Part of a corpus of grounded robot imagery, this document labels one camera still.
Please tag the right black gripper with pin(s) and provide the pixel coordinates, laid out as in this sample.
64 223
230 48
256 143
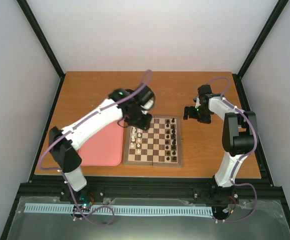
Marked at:
206 120

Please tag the wooden chess board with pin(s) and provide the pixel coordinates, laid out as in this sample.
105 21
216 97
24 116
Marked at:
159 147

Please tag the light blue cable duct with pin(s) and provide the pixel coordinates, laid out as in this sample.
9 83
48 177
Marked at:
121 210

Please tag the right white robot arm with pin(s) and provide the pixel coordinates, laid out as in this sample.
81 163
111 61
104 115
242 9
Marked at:
239 134

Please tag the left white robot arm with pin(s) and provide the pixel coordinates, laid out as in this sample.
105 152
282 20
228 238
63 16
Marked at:
132 106

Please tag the pink plastic tray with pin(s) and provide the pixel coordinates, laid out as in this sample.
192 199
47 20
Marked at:
104 149

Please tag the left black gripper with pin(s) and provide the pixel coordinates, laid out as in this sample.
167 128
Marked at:
144 124

